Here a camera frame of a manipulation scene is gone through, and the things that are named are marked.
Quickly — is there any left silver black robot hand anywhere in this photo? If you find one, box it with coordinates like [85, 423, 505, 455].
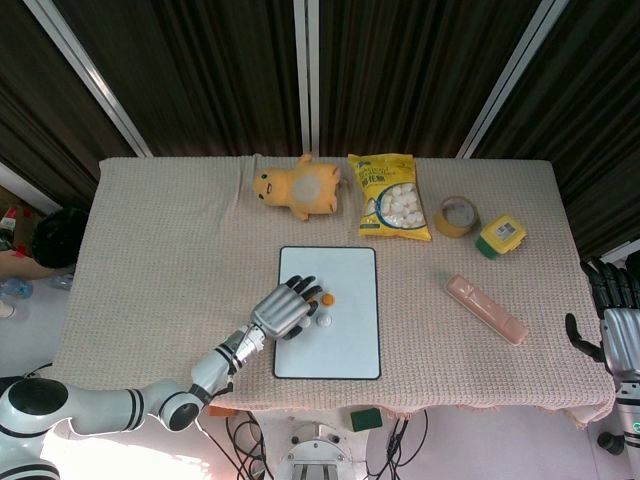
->
[248, 274, 325, 342]

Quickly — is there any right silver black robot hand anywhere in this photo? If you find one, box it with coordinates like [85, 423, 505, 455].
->
[565, 258, 640, 386]

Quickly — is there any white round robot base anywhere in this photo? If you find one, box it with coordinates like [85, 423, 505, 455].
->
[274, 419, 354, 480]

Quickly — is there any white magnetic board black rim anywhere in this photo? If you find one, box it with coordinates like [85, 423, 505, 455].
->
[272, 245, 382, 381]

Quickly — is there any black round knob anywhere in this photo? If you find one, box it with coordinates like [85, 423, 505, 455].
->
[596, 431, 624, 457]

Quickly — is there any yellow plush toy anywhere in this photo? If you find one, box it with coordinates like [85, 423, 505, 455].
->
[253, 153, 349, 222]

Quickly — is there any beige knitted tablecloth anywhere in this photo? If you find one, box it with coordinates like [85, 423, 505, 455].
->
[49, 155, 616, 431]

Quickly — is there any green block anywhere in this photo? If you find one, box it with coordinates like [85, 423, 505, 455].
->
[350, 407, 384, 432]

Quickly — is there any pink long case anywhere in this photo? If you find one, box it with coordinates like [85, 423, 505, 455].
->
[443, 273, 530, 346]

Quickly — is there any yellow marshmallow bag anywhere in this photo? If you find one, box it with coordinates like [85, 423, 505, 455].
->
[347, 152, 433, 242]

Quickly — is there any yellow green small box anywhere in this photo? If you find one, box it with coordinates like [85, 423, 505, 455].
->
[474, 214, 529, 260]

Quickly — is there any yellow tape roll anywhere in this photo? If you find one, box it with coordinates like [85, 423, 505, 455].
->
[433, 195, 481, 239]

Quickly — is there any black bag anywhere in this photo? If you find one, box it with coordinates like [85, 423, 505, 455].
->
[32, 207, 91, 271]

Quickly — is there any dark brown curtain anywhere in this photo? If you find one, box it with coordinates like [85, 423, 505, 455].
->
[0, 0, 640, 264]

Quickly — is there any brown cardboard box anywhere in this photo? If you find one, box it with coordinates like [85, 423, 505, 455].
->
[0, 185, 57, 279]

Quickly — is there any clear plastic bottle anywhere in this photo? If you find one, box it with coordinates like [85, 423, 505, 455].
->
[0, 278, 32, 301]

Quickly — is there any black cable bundle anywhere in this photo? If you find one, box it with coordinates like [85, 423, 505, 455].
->
[224, 409, 274, 480]
[367, 409, 431, 480]

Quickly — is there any white metal frame post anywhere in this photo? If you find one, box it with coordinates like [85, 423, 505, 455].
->
[293, 0, 321, 157]
[456, 0, 569, 160]
[23, 0, 152, 159]

